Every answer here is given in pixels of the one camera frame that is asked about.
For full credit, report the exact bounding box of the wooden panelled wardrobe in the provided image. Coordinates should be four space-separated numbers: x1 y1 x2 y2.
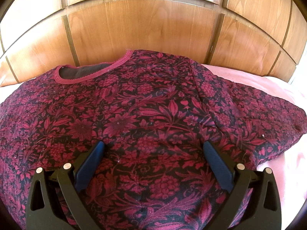
1 0 306 86

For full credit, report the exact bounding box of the red floral knit sweater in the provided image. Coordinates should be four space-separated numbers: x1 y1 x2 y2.
0 49 307 230

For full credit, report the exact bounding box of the pink bed cover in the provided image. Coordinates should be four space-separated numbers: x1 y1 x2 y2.
195 65 306 229

